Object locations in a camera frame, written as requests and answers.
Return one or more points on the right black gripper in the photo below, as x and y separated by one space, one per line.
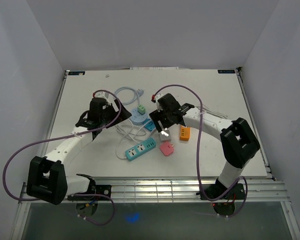
155 116

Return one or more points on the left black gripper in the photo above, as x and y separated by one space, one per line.
124 114

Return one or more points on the white silver plug adapter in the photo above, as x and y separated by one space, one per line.
165 136

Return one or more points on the round light blue power strip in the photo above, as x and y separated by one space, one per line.
138 118

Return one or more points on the green plug adapter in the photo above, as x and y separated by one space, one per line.
141 109

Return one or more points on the pink plug adapter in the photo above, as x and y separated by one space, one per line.
167 148

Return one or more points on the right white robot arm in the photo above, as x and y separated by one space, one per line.
238 140

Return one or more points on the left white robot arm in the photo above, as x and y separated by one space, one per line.
47 178

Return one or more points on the small blue square socket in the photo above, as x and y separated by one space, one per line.
149 125

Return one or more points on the teal power strip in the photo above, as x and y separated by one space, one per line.
140 149

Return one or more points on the orange power strip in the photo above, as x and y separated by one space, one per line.
184 133

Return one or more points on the left blue corner label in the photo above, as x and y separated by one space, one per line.
76 73

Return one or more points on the blue corner label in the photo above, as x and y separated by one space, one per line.
226 71
76 73

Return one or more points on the right blue corner label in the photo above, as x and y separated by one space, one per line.
226 71

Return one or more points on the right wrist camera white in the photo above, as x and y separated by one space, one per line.
155 100

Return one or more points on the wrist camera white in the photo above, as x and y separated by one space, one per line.
100 94
155 100

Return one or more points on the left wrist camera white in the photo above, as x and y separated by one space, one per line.
100 94

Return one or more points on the aluminium frame rail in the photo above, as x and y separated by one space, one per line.
185 190

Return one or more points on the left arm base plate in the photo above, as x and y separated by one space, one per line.
99 192

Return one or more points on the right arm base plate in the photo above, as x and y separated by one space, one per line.
213 191

